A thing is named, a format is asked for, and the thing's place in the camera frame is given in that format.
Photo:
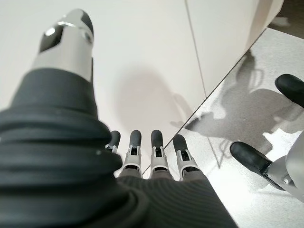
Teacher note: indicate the left robot hand dark glove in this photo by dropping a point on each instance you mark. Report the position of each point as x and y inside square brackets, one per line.
[59, 154]

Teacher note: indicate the dark dishwasher door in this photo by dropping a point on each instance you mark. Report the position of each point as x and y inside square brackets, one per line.
[294, 14]

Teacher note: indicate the wide white cabinet door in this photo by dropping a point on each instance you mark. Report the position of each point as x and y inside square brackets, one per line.
[142, 47]

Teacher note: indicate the narrow white cabinet door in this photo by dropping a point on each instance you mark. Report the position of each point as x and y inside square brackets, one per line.
[225, 35]

